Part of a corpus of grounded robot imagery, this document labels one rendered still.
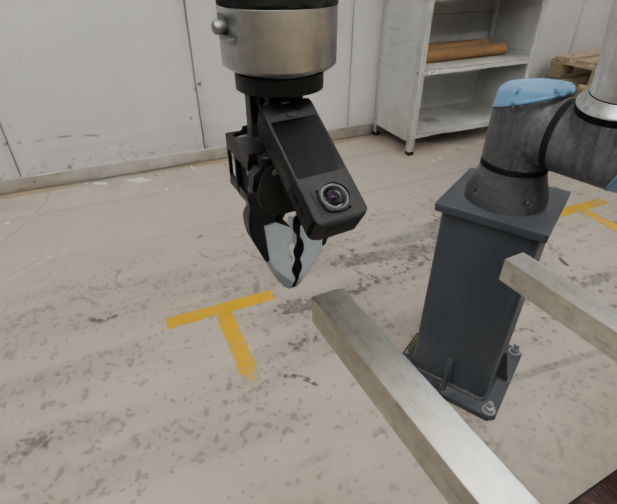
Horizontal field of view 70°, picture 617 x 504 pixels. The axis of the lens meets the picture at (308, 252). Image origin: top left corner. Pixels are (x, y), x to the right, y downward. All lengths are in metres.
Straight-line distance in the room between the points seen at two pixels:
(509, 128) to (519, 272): 0.57
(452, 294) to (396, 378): 0.93
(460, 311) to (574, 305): 0.77
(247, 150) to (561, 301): 0.35
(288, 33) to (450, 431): 0.28
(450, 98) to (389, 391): 3.39
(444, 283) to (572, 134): 0.47
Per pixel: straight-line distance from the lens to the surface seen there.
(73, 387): 1.58
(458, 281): 1.21
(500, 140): 1.08
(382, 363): 0.33
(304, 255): 0.43
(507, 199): 1.10
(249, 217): 0.39
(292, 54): 0.34
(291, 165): 0.33
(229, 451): 1.31
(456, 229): 1.14
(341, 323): 0.36
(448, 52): 3.11
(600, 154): 0.99
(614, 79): 0.96
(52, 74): 2.70
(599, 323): 0.51
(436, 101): 3.56
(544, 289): 0.53
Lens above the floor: 1.11
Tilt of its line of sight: 35 degrees down
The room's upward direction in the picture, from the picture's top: straight up
